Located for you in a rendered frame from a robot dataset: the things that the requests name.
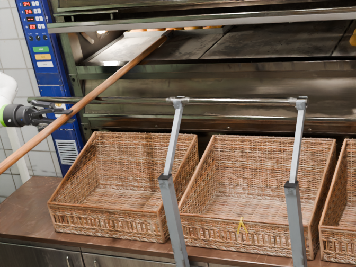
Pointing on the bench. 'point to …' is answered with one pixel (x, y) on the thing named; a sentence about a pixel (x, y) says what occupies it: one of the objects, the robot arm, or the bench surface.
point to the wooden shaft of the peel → (77, 107)
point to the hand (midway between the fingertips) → (64, 116)
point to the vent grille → (67, 151)
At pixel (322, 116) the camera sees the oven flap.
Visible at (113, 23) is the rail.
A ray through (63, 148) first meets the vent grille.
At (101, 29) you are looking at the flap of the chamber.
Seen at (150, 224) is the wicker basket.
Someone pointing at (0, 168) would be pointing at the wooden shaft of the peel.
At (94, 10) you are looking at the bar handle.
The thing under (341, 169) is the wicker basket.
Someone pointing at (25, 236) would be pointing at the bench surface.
